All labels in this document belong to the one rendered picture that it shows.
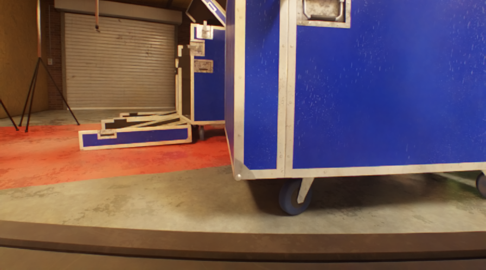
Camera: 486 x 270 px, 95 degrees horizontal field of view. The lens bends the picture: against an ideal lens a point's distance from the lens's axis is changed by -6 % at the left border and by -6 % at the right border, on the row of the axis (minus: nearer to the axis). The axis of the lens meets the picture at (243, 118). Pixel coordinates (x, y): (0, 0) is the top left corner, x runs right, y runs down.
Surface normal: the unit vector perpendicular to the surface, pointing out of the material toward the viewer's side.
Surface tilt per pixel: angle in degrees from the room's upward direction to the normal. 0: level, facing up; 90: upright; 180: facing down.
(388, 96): 90
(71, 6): 90
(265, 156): 90
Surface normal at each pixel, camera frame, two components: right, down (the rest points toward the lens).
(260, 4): 0.10, 0.09
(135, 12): 0.44, 0.08
